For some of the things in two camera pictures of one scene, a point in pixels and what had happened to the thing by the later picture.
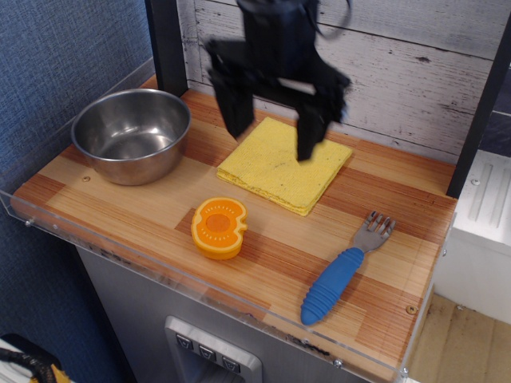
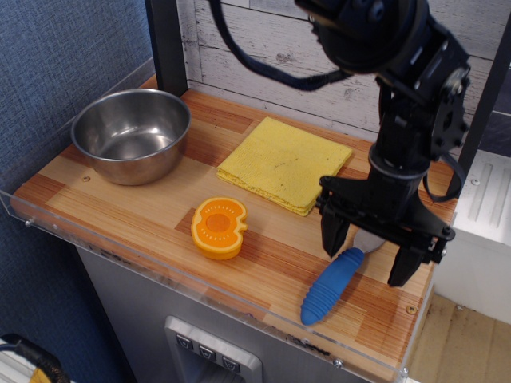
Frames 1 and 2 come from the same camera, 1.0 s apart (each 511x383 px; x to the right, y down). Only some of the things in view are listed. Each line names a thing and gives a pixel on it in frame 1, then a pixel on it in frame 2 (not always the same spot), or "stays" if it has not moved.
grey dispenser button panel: (200, 356) stays
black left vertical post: (166, 33) stays
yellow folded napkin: (267, 163) stays
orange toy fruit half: (217, 225) stays
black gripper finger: (314, 120) -> (407, 261)
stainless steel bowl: (133, 136) stays
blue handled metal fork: (337, 279) stays
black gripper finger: (236, 94) -> (334, 232)
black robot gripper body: (279, 41) -> (389, 203)
